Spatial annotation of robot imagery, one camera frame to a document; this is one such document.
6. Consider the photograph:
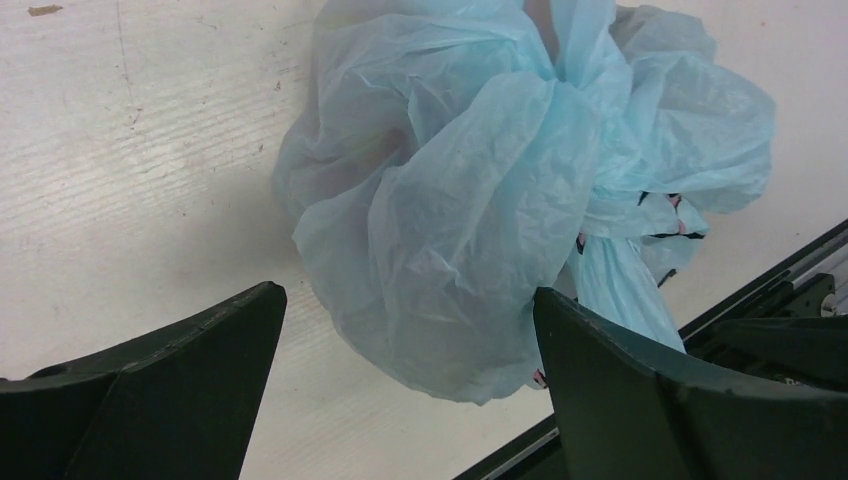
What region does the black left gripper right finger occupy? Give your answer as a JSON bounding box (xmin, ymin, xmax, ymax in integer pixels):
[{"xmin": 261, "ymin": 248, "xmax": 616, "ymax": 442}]
[{"xmin": 533, "ymin": 288, "xmax": 847, "ymax": 479}]

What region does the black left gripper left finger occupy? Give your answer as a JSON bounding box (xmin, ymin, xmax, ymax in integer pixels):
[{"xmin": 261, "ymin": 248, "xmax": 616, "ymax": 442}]
[{"xmin": 1, "ymin": 282, "xmax": 287, "ymax": 479}]

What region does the light blue plastic bag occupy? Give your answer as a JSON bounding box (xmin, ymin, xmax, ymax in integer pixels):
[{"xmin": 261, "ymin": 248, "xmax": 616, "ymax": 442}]
[{"xmin": 272, "ymin": 1, "xmax": 776, "ymax": 405}]

